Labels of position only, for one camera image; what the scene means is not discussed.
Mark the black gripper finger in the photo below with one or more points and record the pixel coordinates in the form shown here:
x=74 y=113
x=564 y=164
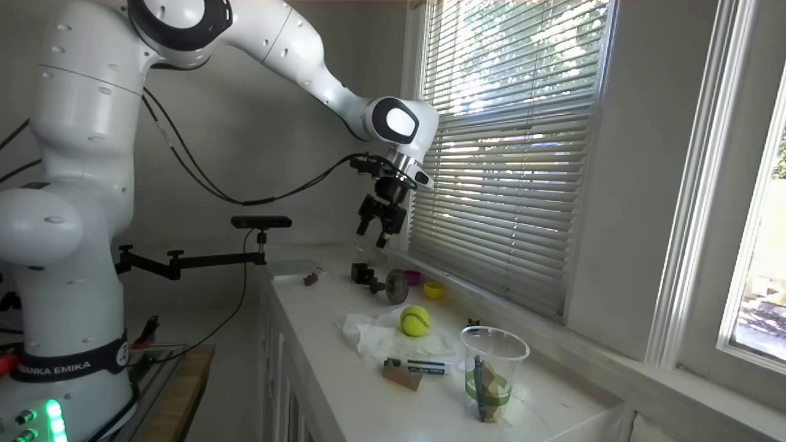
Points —
x=390 y=227
x=366 y=222

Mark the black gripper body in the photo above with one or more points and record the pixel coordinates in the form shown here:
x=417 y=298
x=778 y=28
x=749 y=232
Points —
x=387 y=195

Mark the black screw clamp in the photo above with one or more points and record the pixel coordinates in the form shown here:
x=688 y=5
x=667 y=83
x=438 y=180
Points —
x=360 y=273

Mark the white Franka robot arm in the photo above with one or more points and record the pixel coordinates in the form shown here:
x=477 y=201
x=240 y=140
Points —
x=83 y=204

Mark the small brown object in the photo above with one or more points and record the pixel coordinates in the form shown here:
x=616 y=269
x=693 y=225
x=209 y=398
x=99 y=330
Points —
x=311 y=277

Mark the small magenta bowl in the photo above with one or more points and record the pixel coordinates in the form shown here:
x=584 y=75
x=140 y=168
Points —
x=414 y=277

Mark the black mesh strainer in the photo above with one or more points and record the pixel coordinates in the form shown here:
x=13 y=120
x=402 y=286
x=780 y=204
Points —
x=399 y=286

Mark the small yellow bowl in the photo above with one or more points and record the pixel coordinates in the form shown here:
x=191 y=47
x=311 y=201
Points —
x=434 y=291

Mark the yellow-green tennis ball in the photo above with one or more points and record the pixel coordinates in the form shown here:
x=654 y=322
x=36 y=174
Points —
x=417 y=320

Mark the white cloth towel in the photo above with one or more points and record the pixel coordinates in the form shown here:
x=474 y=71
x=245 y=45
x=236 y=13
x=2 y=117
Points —
x=371 y=334

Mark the green dry-erase marker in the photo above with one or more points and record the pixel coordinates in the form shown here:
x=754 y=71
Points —
x=426 y=366

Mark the white slatted window blind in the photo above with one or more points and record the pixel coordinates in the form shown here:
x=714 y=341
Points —
x=523 y=149

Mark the wooden zigzag block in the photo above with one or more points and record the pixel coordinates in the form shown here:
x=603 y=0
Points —
x=402 y=376

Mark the clear plastic cup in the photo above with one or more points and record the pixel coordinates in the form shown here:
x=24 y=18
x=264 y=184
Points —
x=494 y=351

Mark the white counter cabinet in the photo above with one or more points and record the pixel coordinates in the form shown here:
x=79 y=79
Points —
x=284 y=384

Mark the green stuff in cup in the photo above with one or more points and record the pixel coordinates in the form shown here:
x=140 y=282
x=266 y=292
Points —
x=490 y=394

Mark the red black spring clamp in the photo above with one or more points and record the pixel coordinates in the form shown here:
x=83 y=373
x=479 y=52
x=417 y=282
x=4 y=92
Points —
x=148 y=331

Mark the wooden side table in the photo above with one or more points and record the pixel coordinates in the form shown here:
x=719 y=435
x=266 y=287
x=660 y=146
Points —
x=185 y=394

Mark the white framed window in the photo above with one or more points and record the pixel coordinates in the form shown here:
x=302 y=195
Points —
x=762 y=247

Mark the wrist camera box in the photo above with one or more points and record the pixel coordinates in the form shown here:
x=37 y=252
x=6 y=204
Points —
x=418 y=178

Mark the black bar-shaped camera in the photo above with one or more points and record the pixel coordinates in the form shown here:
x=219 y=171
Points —
x=261 y=222

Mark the grey metal base plate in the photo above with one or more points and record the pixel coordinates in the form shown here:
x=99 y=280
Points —
x=143 y=400

